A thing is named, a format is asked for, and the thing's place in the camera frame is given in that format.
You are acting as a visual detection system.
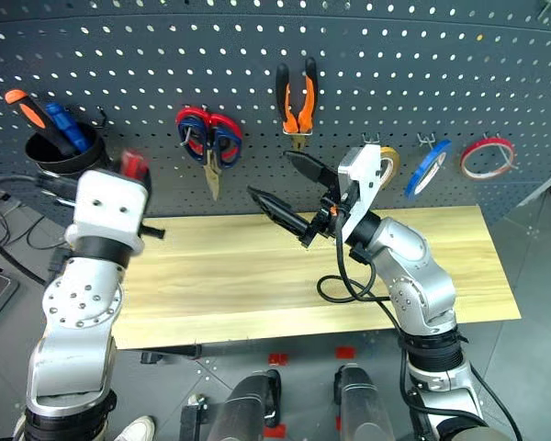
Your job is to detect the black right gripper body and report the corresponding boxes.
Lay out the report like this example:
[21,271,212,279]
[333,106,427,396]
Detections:
[297,176,353,249]

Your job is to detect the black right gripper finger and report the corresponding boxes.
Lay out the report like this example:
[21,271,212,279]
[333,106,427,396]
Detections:
[283,150,339,189]
[246,185,314,241]

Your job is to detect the orange black pliers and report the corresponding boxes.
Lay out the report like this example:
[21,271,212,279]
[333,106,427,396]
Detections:
[275,56,319,153]

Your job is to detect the dark blue handled scissors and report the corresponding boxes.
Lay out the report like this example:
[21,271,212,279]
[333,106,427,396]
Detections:
[177,119,245,203]

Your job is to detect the blue tape roll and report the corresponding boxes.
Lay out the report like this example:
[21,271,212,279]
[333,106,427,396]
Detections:
[403,139,454,201]

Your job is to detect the black round tool cup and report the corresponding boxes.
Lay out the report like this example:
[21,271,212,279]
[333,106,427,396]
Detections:
[24,130,116,203]

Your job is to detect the dark grey metal pegboard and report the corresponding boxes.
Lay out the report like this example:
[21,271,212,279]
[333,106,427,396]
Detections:
[0,0,551,231]

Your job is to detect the yellow tape roll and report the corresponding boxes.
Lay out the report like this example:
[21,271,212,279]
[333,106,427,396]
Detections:
[378,145,401,190]

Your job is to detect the black table foot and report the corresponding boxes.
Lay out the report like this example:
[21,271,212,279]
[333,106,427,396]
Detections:
[140,344,203,364]

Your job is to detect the red tape roll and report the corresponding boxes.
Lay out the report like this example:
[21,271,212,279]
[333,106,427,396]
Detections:
[459,136,518,181]

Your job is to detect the black flat tray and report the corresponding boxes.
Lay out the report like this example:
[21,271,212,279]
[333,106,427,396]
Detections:
[0,268,19,331]

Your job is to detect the dark rounded shape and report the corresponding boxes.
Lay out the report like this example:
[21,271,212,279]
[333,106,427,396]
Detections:
[333,362,394,441]
[206,369,284,441]

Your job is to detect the white sneaker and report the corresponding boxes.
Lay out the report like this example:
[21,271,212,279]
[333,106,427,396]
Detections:
[118,415,156,441]

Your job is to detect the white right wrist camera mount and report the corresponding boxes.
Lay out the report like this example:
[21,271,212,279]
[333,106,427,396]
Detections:
[337,142,382,244]

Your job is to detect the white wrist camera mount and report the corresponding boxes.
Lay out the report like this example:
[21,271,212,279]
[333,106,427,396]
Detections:
[64,168,149,254]
[337,142,382,244]

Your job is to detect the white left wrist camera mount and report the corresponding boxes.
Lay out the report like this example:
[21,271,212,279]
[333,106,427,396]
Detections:
[64,168,149,254]

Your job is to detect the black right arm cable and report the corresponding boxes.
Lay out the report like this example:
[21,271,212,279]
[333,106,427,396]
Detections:
[315,215,524,441]

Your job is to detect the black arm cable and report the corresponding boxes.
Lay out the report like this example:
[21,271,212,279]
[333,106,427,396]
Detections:
[315,215,524,441]
[0,173,79,286]

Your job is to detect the blue handled screwdriver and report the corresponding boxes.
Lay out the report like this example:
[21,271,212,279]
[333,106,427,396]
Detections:
[44,101,93,153]

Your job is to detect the orange black handled screwdriver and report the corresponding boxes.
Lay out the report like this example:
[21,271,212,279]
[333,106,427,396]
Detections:
[3,88,74,157]

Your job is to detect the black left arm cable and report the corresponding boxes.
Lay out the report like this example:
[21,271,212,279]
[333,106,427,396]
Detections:
[0,173,79,286]

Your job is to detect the silver black floor bracket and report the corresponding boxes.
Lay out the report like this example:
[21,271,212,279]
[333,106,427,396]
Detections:
[179,393,211,441]

